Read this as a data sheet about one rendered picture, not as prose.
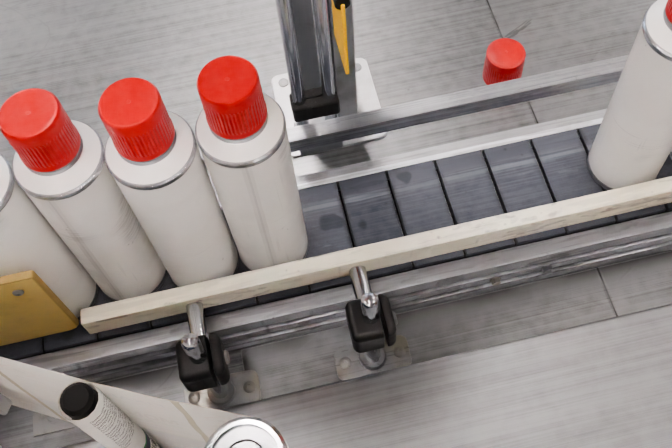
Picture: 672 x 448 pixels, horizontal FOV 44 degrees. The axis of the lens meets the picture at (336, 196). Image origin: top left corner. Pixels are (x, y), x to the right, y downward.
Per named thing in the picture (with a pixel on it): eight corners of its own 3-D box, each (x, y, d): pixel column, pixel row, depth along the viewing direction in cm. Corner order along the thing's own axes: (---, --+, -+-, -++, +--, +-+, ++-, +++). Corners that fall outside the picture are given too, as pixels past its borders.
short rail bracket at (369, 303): (357, 382, 61) (351, 326, 51) (348, 344, 63) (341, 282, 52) (400, 372, 61) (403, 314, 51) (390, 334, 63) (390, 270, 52)
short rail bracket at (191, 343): (205, 417, 61) (167, 368, 50) (193, 337, 64) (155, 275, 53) (248, 407, 61) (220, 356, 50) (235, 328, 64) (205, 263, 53)
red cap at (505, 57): (520, 92, 73) (526, 69, 70) (481, 89, 73) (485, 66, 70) (521, 61, 74) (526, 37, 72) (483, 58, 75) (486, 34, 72)
